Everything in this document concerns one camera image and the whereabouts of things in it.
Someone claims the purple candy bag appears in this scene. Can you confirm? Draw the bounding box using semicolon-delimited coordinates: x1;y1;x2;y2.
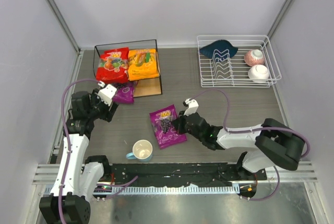
112;81;137;104
149;104;187;149

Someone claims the red candy bag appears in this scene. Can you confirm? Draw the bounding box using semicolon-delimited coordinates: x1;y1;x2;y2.
96;48;129;84

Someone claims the blue and white mug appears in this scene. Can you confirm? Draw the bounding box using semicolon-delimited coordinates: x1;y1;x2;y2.
126;139;153;162

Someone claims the orange candy bag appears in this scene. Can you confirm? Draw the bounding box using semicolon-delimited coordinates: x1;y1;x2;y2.
128;49;159;81

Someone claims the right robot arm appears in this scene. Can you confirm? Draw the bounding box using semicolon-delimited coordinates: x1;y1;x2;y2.
171;111;306;173

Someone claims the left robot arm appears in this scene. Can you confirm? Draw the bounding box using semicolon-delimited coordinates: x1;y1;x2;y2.
39;85;118;223

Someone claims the dark blue leaf plate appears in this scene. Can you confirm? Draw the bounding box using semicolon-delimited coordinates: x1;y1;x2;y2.
199;40;238;60

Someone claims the white bowl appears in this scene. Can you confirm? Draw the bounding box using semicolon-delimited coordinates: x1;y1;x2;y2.
248;64;269;84

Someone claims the pink patterned bowl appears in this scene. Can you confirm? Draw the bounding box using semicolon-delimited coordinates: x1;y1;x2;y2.
244;49;265;67

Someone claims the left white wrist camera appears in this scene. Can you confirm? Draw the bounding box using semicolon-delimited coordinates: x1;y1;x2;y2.
97;81;117;106

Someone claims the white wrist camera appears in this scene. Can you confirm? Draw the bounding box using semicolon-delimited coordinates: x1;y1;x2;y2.
97;81;117;106
183;98;199;116

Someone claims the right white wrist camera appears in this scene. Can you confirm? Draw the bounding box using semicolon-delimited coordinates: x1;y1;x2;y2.
183;98;199;116

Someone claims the wooden wire-frame shelf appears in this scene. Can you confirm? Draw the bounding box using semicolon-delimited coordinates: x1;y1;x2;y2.
94;39;162;98

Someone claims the white wire dish rack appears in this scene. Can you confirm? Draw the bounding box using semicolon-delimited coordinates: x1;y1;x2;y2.
197;35;282;88

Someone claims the white slotted cable duct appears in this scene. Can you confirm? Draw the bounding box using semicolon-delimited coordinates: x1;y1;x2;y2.
44;183;240;195

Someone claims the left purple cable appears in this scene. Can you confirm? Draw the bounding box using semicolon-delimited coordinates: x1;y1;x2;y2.
57;78;139;224

